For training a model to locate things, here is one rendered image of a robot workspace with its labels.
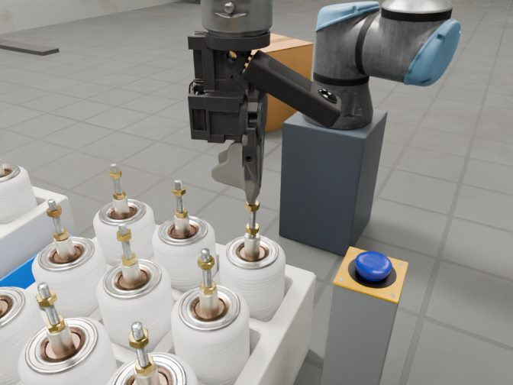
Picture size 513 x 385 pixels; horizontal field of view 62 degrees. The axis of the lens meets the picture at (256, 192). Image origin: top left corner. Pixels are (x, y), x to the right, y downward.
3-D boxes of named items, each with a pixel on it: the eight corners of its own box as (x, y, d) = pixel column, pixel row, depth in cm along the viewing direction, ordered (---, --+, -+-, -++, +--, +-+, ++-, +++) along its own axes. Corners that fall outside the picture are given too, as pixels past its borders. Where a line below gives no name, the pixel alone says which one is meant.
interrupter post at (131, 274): (120, 285, 56) (116, 266, 54) (129, 273, 58) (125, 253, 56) (137, 288, 55) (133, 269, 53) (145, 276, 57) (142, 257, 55)
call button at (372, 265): (358, 260, 51) (360, 246, 50) (392, 269, 49) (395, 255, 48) (349, 280, 48) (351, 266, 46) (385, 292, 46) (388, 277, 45)
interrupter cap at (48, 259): (85, 273, 58) (83, 270, 57) (28, 273, 58) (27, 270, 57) (101, 240, 64) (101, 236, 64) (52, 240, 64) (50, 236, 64)
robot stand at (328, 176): (307, 202, 120) (314, 98, 104) (369, 219, 112) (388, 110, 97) (278, 235, 106) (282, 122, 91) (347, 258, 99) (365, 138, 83)
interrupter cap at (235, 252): (246, 279, 57) (246, 275, 56) (216, 250, 62) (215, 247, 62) (289, 257, 61) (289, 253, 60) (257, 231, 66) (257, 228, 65)
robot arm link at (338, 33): (333, 60, 96) (340, -5, 89) (388, 72, 88) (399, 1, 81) (301, 71, 88) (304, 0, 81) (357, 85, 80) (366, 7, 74)
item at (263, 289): (246, 373, 65) (244, 285, 55) (212, 333, 71) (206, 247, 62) (293, 343, 70) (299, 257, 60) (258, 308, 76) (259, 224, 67)
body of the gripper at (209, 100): (206, 121, 56) (200, 24, 50) (272, 125, 55) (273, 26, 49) (191, 146, 49) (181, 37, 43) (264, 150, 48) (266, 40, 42)
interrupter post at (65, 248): (72, 261, 60) (67, 242, 58) (56, 261, 60) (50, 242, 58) (79, 250, 62) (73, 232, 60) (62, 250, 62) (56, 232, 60)
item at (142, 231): (153, 270, 85) (141, 192, 75) (172, 299, 78) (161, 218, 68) (105, 288, 80) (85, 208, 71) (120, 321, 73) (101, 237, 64)
